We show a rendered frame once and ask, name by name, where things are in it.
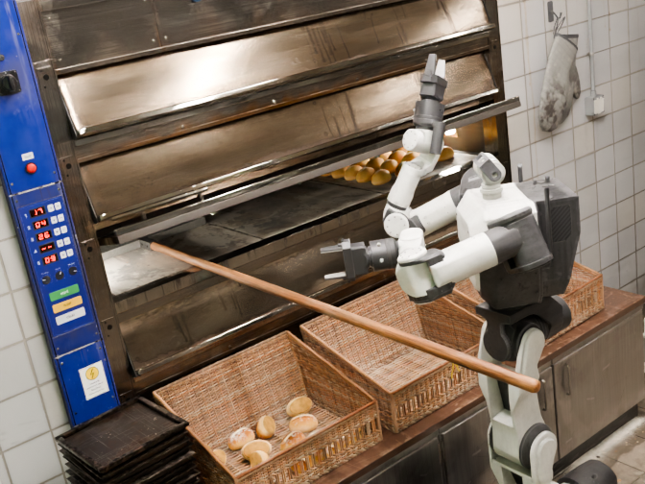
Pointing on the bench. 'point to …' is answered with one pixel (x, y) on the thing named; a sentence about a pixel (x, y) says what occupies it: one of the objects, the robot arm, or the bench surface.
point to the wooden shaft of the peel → (362, 323)
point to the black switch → (10, 83)
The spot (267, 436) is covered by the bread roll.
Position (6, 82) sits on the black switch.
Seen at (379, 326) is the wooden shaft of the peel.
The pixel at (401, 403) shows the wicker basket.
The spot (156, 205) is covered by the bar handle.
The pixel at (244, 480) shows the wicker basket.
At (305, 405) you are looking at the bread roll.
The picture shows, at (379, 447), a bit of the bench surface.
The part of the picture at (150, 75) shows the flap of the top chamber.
